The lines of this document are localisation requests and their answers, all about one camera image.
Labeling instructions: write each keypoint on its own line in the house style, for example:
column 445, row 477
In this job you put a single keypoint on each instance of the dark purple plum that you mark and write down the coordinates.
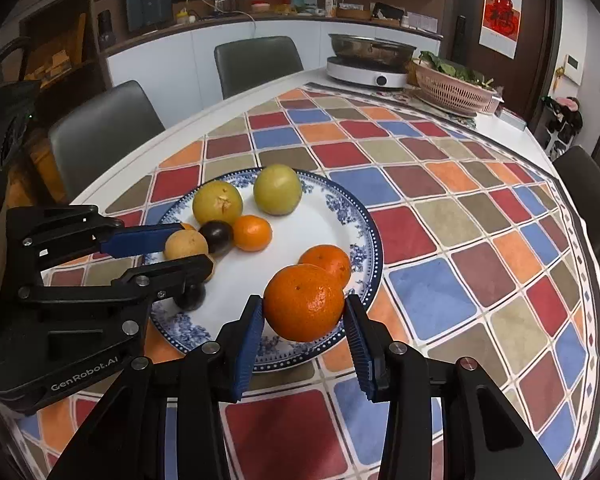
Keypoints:
column 216, row 237
column 190, row 297

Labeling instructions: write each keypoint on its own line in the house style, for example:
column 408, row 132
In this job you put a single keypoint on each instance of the colourful chequered tablecloth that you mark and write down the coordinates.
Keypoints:
column 430, row 220

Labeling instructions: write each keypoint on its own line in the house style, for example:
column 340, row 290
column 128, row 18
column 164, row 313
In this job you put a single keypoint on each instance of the white wall intercom panel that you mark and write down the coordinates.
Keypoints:
column 572, row 67

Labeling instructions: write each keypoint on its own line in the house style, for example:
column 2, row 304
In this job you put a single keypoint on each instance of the small orange tangerine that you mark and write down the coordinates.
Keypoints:
column 251, row 233

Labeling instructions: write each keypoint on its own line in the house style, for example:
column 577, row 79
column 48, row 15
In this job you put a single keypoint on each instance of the large orange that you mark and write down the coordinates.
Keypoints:
column 327, row 262
column 304, row 302

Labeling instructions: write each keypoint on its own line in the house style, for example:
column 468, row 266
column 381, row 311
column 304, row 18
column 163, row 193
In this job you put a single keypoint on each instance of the pink woven basket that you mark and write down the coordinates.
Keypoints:
column 452, row 94

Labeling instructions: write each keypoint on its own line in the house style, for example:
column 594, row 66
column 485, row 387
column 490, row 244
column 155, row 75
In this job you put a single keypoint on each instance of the blue rimmed white plate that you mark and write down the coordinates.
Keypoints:
column 290, row 240

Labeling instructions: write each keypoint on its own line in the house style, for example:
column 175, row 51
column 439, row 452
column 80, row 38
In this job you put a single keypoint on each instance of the dark high chair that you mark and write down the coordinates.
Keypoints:
column 562, row 125

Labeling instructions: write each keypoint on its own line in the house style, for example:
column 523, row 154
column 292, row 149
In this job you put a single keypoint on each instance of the white induction cooker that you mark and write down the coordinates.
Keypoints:
column 367, row 77

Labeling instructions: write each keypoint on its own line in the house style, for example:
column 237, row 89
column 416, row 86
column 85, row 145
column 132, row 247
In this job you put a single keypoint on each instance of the black water dispenser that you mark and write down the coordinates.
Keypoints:
column 147, row 0

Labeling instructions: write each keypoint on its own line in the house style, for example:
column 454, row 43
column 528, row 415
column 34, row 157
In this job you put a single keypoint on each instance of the green leafy vegetables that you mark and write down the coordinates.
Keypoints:
column 450, row 67

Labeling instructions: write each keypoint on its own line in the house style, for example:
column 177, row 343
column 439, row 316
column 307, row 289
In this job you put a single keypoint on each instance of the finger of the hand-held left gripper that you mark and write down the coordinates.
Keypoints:
column 140, row 241
column 180, row 270

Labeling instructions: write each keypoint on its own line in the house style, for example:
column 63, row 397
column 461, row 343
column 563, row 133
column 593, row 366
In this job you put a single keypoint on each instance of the white flat box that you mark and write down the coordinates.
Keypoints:
column 510, row 117

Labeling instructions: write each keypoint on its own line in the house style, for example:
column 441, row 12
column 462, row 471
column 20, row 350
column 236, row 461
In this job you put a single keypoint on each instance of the red wall poster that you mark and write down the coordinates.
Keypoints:
column 502, row 17

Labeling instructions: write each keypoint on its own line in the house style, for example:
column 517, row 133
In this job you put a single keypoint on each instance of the steel pot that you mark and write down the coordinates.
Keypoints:
column 371, row 50

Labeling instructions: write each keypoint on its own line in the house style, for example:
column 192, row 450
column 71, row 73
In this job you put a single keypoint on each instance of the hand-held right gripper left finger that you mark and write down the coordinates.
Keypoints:
column 245, row 350

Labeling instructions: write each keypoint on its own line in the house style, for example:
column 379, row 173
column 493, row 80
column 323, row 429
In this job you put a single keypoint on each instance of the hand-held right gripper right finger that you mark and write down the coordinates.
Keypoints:
column 360, row 350

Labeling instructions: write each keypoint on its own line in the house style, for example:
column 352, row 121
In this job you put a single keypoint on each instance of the yellow pear with scar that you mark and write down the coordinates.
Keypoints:
column 217, row 202

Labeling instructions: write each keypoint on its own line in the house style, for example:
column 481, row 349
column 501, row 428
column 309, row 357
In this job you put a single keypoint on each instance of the green round fruit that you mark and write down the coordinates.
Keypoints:
column 277, row 190

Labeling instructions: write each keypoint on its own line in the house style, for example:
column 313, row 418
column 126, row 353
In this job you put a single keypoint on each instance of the white base cabinet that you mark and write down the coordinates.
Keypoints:
column 180, row 55

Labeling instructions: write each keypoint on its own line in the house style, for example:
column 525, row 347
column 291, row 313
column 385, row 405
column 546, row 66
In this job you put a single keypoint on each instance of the brown wooden door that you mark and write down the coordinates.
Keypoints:
column 540, row 35

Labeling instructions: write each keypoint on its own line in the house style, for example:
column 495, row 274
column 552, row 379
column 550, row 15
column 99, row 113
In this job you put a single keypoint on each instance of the small yellow fruit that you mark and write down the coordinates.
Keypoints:
column 186, row 245

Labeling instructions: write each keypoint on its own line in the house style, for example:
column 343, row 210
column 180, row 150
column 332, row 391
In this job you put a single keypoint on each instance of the grey dining chair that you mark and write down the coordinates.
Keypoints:
column 105, row 130
column 257, row 65

